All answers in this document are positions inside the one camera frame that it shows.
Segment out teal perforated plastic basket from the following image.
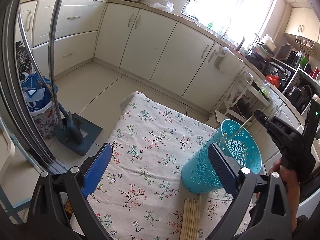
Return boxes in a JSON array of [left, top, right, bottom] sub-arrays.
[[181, 119, 262, 194]]

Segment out wooden chopstick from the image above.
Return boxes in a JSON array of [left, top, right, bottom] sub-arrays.
[[193, 198, 201, 240], [183, 198, 191, 239], [225, 114, 253, 143], [179, 198, 189, 240], [186, 199, 195, 240], [189, 199, 198, 239]]

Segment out cream kitchen cabinets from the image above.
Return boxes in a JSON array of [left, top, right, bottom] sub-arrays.
[[15, 0, 306, 160]]

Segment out person's right hand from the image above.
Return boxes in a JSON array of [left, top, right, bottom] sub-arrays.
[[269, 159, 300, 231]]

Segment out white rolling storage cart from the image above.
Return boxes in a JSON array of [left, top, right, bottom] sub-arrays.
[[214, 71, 271, 128]]

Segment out red plastic bag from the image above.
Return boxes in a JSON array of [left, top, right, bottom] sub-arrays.
[[266, 74, 280, 88]]

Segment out floral tablecloth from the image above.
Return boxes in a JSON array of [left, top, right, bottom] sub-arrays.
[[64, 91, 258, 240]]

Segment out black toaster oven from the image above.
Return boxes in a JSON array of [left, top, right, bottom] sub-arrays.
[[263, 61, 295, 92]]

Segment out white refrigerator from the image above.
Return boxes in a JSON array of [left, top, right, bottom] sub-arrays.
[[297, 176, 319, 218]]

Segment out white shelf rack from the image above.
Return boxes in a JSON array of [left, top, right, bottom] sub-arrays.
[[283, 68, 319, 114]]

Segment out white hanging bag on cabinet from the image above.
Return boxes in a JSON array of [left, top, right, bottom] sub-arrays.
[[214, 47, 242, 75]]

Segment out floral bin with blue bag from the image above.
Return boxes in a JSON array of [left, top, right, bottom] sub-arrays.
[[19, 72, 58, 140]]

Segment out white plastic bag on counter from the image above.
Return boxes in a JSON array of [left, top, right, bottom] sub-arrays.
[[150, 0, 174, 13]]

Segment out blue dustpan with handle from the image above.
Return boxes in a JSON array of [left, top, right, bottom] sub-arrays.
[[48, 0, 103, 156]]

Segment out wire hanging basket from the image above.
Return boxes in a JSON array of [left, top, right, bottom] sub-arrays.
[[294, 35, 315, 48]]

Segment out upper wall cabinets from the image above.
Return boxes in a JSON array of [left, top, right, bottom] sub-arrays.
[[284, 8, 319, 42]]

